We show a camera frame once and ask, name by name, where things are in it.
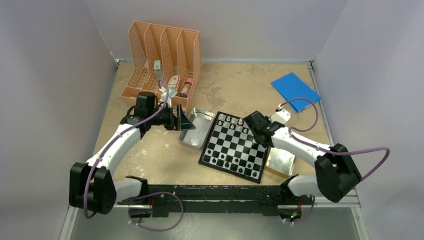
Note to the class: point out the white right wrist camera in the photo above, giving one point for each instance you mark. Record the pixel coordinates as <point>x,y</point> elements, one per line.
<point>281,115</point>

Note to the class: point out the black white chess board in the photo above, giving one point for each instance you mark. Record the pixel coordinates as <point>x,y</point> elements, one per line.
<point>231,148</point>

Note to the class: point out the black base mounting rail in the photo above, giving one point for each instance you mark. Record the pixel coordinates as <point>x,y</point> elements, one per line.
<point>268,200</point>

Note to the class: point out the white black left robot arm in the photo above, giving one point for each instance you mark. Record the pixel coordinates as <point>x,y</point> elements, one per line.
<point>91,184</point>

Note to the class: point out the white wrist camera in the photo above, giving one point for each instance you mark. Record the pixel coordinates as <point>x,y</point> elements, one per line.
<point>167,95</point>
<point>281,115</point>

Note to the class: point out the green white small box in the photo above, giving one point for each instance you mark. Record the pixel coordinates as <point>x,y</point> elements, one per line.
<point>157,68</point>

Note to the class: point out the orange plastic file organizer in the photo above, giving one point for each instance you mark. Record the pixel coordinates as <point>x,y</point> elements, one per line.
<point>179,53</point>

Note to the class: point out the pink metal tin box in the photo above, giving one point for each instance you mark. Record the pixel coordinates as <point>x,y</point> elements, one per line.
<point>196,138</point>

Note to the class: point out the blue notebook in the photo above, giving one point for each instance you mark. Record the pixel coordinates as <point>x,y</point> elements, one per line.
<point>290,86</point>

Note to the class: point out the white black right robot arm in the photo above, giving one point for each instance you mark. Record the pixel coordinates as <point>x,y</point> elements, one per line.
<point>335,171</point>

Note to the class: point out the pink capped small bottle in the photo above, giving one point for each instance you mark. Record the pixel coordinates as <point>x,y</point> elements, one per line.
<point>185,90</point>

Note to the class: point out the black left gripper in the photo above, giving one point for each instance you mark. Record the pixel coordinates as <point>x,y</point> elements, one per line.
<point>181,122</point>

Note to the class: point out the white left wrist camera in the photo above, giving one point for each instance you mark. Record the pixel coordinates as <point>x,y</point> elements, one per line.
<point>167,95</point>

